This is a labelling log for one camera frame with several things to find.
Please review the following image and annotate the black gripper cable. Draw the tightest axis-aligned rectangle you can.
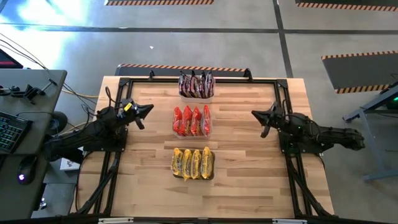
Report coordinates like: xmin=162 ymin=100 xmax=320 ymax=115
xmin=104 ymin=86 xmax=118 ymax=109
xmin=280 ymin=98 xmax=321 ymax=138

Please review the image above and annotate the black round stool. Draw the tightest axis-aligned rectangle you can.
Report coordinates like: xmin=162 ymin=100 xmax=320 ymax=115
xmin=46 ymin=111 xmax=68 ymax=137

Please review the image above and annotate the dark grey desk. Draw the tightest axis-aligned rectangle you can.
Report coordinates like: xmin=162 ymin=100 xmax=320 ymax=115
xmin=0 ymin=68 xmax=68 ymax=222

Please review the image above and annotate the white plastic bin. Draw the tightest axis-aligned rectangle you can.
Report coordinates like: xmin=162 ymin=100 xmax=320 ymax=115
xmin=178 ymin=74 xmax=216 ymax=104

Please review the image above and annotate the black device green light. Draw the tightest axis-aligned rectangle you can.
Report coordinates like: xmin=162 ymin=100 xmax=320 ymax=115
xmin=385 ymin=90 xmax=398 ymax=110

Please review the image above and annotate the blue grey desk frame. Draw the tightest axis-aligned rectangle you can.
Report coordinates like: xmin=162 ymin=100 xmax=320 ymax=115
xmin=343 ymin=82 xmax=398 ymax=183

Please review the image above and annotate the clear plastic bin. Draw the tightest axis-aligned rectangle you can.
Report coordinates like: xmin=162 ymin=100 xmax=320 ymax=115
xmin=172 ymin=105 xmax=214 ymax=140

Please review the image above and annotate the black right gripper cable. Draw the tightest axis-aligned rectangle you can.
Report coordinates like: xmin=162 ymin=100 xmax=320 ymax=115
xmin=280 ymin=98 xmax=321 ymax=138

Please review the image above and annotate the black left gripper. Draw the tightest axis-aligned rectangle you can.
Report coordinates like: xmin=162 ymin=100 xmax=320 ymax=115
xmin=116 ymin=98 xmax=155 ymax=131

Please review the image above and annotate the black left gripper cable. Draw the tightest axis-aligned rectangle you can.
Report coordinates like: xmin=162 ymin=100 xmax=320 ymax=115
xmin=104 ymin=86 xmax=118 ymax=109

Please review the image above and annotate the black monitor red glow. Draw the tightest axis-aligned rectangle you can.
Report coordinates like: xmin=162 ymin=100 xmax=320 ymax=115
xmin=0 ymin=49 xmax=24 ymax=70

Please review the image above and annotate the black backlit keyboard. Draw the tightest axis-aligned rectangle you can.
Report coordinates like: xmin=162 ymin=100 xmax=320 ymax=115
xmin=0 ymin=111 xmax=33 ymax=155

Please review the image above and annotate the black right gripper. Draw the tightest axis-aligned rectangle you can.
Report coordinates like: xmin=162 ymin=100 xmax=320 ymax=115
xmin=251 ymin=105 xmax=292 ymax=139

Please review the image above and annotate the yellow cable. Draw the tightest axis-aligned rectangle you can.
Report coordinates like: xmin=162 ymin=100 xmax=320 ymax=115
xmin=57 ymin=120 xmax=94 ymax=137
xmin=61 ymin=88 xmax=99 ymax=100

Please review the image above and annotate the black metal table frame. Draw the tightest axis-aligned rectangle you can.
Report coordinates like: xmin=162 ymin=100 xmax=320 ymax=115
xmin=70 ymin=68 xmax=336 ymax=219

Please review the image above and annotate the black computer mouse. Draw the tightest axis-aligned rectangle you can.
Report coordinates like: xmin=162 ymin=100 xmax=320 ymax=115
xmin=17 ymin=155 xmax=39 ymax=186

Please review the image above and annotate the black clamp device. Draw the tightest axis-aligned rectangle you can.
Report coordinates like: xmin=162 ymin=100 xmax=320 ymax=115
xmin=0 ymin=83 xmax=47 ymax=105

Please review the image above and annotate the hazard striped black floor mat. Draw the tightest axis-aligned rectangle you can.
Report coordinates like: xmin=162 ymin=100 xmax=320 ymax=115
xmin=114 ymin=63 xmax=251 ymax=77
xmin=321 ymin=50 xmax=398 ymax=95
xmin=104 ymin=0 xmax=215 ymax=6
xmin=294 ymin=0 xmax=398 ymax=12

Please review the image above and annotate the white box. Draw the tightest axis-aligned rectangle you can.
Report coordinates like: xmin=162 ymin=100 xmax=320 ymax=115
xmin=60 ymin=157 xmax=82 ymax=172

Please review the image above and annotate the pale grey plastic bin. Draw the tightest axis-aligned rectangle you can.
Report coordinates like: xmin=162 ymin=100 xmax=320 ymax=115
xmin=170 ymin=147 xmax=216 ymax=182

